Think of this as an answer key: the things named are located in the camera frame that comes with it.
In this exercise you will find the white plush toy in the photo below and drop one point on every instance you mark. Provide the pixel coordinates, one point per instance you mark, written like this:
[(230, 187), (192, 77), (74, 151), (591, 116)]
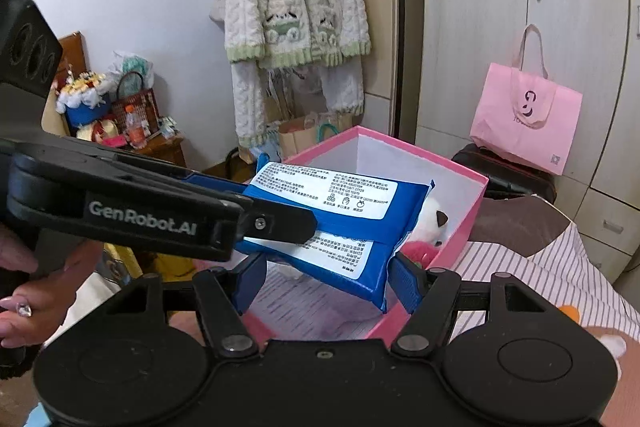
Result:
[(432, 217)]

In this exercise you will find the white wardrobe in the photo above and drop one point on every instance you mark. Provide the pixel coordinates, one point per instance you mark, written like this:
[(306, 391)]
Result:
[(475, 7)]

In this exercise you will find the pink knitted toy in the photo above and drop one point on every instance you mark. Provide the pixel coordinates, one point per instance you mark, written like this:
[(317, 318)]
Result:
[(417, 253)]

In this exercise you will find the white cloth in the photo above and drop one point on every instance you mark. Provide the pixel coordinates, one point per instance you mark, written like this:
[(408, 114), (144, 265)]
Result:
[(95, 294)]

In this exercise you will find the striped bed sheet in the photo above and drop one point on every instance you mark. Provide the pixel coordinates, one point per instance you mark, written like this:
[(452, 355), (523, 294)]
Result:
[(510, 287)]

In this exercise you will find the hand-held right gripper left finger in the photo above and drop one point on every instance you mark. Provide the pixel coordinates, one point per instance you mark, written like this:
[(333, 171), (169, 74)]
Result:
[(250, 279)]

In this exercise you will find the blue wet wipes packet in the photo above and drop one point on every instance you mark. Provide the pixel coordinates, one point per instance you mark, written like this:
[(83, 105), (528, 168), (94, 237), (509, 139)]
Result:
[(350, 217)]

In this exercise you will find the wooden nightstand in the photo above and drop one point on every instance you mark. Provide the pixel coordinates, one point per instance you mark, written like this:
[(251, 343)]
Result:
[(165, 149)]

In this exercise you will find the orange drink bottle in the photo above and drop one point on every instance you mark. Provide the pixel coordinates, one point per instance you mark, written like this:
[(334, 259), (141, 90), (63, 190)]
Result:
[(135, 129)]

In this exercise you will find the cream knitted pants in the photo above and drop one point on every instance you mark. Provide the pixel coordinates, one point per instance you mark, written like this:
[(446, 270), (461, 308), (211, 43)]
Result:
[(250, 107)]

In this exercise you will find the brown paper bag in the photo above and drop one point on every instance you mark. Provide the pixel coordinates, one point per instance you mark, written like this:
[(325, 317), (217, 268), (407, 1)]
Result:
[(300, 134)]

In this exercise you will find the person's left hand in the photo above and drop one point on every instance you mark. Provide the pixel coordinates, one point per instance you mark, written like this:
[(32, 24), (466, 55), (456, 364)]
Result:
[(45, 302)]

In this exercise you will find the white plastic bag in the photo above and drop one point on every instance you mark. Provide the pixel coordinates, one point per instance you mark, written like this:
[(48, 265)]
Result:
[(132, 64)]

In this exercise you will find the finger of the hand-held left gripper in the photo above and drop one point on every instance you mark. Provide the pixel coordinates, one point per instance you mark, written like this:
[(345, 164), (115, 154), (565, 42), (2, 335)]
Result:
[(220, 184), (280, 227)]

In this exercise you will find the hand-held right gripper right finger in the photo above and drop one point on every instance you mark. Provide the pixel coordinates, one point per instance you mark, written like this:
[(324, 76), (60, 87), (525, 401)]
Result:
[(407, 284)]

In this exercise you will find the black suitcase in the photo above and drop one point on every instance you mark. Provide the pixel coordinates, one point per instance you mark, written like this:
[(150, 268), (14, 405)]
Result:
[(510, 179)]

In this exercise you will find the flower bouquet in blue wrap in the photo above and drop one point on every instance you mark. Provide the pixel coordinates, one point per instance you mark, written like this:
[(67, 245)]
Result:
[(85, 99)]

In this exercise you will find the pink cardboard box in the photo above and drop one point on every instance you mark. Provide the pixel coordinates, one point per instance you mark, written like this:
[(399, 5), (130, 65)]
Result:
[(440, 167)]

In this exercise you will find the pink tote bag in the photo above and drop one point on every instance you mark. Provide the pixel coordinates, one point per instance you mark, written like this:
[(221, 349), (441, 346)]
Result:
[(525, 122)]

